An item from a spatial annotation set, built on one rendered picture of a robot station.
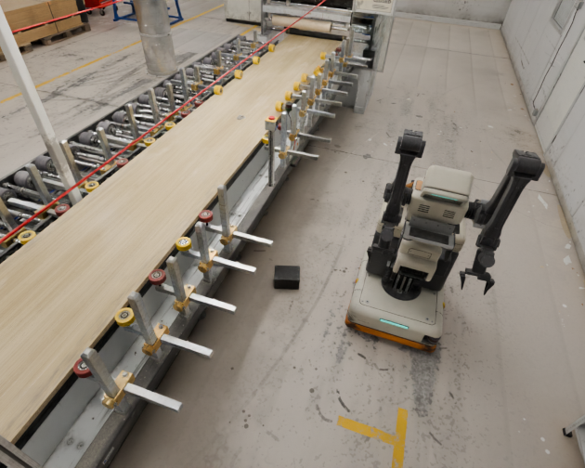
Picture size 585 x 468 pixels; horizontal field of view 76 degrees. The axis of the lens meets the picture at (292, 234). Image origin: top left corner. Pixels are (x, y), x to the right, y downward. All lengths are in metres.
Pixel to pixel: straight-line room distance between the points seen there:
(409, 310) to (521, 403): 0.87
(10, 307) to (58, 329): 0.27
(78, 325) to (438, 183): 1.74
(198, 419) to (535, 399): 2.11
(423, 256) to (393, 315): 0.55
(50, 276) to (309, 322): 1.65
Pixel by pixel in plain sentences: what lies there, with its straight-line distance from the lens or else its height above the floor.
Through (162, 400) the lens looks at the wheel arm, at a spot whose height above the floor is 0.85.
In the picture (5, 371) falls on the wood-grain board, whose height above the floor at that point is 0.90.
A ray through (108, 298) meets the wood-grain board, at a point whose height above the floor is 0.90.
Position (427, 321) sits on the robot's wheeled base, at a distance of 2.65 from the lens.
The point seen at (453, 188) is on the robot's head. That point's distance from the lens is 1.90.
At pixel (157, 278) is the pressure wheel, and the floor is 0.91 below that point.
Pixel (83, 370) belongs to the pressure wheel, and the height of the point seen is 0.91.
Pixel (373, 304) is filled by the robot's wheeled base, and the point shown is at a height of 0.28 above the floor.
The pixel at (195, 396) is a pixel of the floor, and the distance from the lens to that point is 2.57.
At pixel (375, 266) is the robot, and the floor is 0.40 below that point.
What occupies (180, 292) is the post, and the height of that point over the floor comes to 0.91.
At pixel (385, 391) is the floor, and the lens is 2.64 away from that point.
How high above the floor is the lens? 2.31
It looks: 43 degrees down
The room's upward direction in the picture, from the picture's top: 3 degrees clockwise
